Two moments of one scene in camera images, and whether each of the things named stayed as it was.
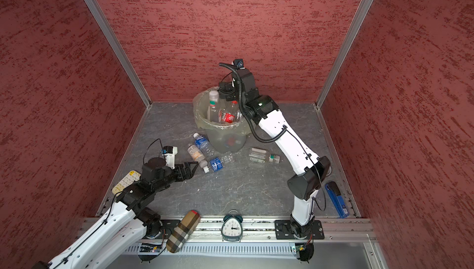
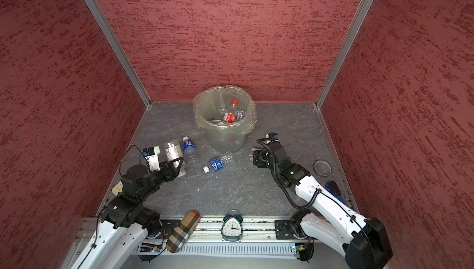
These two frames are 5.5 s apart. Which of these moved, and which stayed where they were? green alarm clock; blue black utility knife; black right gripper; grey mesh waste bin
Moved: black right gripper
Stayed: blue black utility knife; green alarm clock; grey mesh waste bin
